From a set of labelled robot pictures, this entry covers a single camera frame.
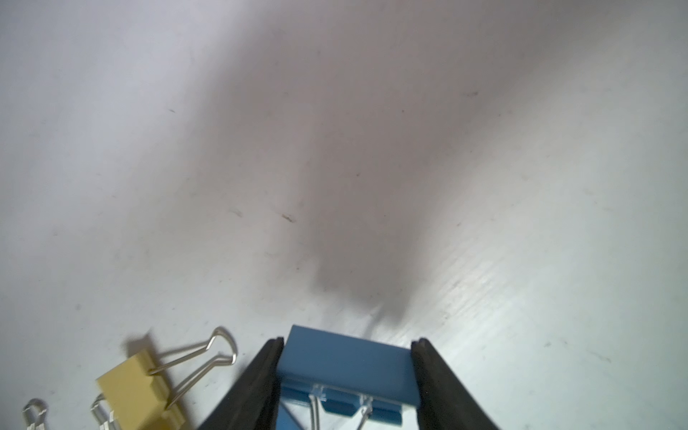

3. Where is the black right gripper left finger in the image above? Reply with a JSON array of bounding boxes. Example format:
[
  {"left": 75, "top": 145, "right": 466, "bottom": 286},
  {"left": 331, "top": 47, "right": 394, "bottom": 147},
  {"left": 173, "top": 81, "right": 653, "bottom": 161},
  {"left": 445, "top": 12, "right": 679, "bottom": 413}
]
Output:
[{"left": 199, "top": 337, "right": 284, "bottom": 430}]

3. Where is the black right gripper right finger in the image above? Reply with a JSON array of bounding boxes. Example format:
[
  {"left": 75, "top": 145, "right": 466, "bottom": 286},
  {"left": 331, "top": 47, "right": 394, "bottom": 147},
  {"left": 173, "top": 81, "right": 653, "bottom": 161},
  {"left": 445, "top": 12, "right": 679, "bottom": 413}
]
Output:
[{"left": 410, "top": 338, "right": 499, "bottom": 430}]

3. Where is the blue binder clip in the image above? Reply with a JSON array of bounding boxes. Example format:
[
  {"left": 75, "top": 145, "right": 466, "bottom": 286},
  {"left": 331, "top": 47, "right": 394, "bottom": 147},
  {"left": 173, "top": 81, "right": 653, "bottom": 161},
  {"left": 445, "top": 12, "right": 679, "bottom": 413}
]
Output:
[{"left": 277, "top": 325, "right": 421, "bottom": 426}]

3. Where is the yellow binder clip lower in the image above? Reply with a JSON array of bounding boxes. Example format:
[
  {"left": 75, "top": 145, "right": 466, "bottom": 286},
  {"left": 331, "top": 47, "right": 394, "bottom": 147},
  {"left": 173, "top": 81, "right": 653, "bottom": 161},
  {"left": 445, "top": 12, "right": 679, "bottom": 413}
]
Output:
[{"left": 90, "top": 326, "right": 238, "bottom": 430}]

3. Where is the yellow binder clip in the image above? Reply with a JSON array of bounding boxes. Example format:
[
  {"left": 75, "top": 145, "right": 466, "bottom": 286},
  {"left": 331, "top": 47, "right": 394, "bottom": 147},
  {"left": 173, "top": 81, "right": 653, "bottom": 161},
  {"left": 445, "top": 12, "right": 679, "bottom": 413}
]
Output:
[
  {"left": 22, "top": 398, "right": 48, "bottom": 430},
  {"left": 90, "top": 326, "right": 238, "bottom": 430}
]

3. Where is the yellow binder clip upper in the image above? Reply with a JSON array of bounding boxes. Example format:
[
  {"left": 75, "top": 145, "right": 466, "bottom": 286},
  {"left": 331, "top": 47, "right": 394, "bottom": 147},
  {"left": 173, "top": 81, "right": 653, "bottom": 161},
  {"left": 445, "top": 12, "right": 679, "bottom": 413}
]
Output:
[{"left": 22, "top": 398, "right": 48, "bottom": 430}]

